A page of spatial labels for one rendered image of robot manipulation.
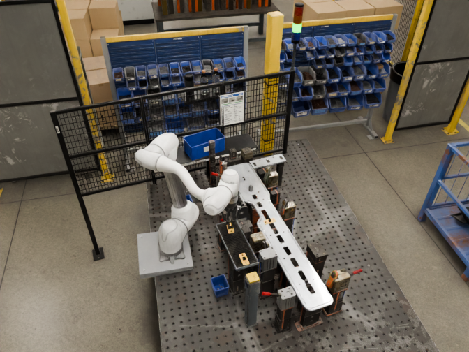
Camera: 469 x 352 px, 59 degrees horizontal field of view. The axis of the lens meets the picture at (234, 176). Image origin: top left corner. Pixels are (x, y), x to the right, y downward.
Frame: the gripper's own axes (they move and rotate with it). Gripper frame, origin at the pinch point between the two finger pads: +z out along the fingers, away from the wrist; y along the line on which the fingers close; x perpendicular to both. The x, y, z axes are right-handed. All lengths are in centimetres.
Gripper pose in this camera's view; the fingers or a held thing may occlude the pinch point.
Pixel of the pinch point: (230, 223)
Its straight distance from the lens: 256.7
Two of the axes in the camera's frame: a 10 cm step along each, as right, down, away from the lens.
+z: -0.1, 7.7, 6.4
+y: 9.8, -1.2, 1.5
